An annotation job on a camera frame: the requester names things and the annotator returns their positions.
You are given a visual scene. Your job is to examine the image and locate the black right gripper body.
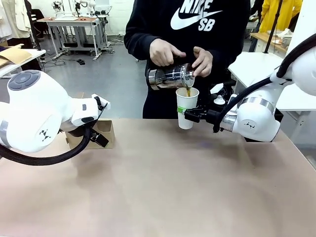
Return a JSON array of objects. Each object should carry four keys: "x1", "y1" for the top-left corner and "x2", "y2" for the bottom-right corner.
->
[{"x1": 197, "y1": 108, "x2": 224, "y2": 127}]

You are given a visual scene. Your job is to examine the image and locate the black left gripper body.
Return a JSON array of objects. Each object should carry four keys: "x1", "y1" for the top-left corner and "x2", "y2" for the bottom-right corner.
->
[{"x1": 64, "y1": 120, "x2": 97, "y2": 138}]

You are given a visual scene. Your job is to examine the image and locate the small cardboard box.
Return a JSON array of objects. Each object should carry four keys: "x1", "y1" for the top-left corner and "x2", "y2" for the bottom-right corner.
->
[{"x1": 65, "y1": 120, "x2": 116, "y2": 150}]

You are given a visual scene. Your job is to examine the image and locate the white paper cup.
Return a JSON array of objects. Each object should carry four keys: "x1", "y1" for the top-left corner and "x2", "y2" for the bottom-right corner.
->
[{"x1": 175, "y1": 87, "x2": 200, "y2": 130}]

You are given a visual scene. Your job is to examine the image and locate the glass and chrome coffee pitcher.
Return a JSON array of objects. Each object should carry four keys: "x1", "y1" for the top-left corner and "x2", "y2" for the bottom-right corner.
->
[{"x1": 145, "y1": 63, "x2": 196, "y2": 91}]

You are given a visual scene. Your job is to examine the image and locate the person's right forearm black sleeve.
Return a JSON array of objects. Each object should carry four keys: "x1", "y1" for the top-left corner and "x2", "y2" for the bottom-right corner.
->
[{"x1": 123, "y1": 14, "x2": 158, "y2": 54}]

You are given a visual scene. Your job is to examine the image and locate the person's left forearm black sleeve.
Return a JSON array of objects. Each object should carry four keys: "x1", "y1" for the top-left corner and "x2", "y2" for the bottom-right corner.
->
[{"x1": 208, "y1": 29, "x2": 245, "y2": 72}]

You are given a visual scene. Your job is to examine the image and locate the person's left hand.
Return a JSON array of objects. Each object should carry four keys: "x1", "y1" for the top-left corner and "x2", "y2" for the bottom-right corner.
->
[{"x1": 191, "y1": 46, "x2": 214, "y2": 78}]

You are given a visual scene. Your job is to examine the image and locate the person's right hand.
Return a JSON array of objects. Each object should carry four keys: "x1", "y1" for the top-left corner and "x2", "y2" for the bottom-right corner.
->
[{"x1": 149, "y1": 39, "x2": 187, "y2": 67}]

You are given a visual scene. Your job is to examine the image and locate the white side table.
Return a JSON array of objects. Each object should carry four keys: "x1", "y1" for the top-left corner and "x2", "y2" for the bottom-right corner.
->
[{"x1": 227, "y1": 51, "x2": 316, "y2": 112}]

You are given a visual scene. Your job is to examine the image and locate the white table with cardboard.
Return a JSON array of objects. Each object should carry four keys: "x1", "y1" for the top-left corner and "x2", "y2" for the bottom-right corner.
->
[{"x1": 0, "y1": 48, "x2": 47, "y2": 79}]

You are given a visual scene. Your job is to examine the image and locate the wooden table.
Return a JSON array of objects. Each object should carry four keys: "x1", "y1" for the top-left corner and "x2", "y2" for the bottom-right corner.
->
[{"x1": 250, "y1": 32, "x2": 289, "y2": 59}]

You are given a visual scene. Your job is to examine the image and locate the person in black clothes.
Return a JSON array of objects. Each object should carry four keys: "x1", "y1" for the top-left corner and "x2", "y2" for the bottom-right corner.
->
[{"x1": 123, "y1": 0, "x2": 252, "y2": 119}]

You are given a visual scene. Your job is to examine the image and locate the brown cardboard sheets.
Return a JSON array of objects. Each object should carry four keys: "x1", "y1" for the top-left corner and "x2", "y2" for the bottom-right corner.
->
[{"x1": 0, "y1": 43, "x2": 33, "y2": 67}]

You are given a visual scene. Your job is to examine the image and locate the grey metal workbench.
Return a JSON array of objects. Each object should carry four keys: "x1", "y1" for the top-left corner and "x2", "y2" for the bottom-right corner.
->
[{"x1": 37, "y1": 16, "x2": 110, "y2": 61}]

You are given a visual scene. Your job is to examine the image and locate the white dishes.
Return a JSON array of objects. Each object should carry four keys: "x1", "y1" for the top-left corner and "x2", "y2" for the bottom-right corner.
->
[{"x1": 277, "y1": 28, "x2": 294, "y2": 49}]

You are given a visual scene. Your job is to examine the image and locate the black tripod pole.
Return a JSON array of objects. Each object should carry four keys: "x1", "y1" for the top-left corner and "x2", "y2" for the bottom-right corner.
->
[{"x1": 263, "y1": 0, "x2": 283, "y2": 54}]

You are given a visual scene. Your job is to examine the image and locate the black clothes rack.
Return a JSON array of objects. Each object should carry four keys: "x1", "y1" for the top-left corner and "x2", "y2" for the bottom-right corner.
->
[{"x1": 24, "y1": 0, "x2": 48, "y2": 51}]

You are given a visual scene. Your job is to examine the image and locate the person in yellow jacket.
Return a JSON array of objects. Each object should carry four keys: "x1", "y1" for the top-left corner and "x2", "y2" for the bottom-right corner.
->
[{"x1": 258, "y1": 0, "x2": 303, "y2": 34}]

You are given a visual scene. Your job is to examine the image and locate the cream hanging coat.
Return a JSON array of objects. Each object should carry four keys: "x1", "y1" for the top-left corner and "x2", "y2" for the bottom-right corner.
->
[{"x1": 0, "y1": 0, "x2": 33, "y2": 40}]

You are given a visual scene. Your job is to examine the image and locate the black right arm cable sleeve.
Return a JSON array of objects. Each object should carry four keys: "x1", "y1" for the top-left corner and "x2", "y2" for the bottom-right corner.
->
[{"x1": 212, "y1": 33, "x2": 316, "y2": 134}]

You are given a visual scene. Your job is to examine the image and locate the black arm cable sleeve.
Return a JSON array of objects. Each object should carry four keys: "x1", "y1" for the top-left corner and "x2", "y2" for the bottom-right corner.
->
[
  {"x1": 0, "y1": 124, "x2": 99, "y2": 166},
  {"x1": 212, "y1": 33, "x2": 316, "y2": 134}
]

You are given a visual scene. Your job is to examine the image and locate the black left arm cable sleeve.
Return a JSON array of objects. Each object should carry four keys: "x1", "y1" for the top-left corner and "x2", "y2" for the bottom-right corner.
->
[{"x1": 0, "y1": 124, "x2": 99, "y2": 166}]

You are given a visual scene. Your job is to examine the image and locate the black floor cables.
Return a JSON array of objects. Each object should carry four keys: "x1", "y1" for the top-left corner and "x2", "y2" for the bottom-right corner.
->
[{"x1": 40, "y1": 52, "x2": 68, "y2": 68}]

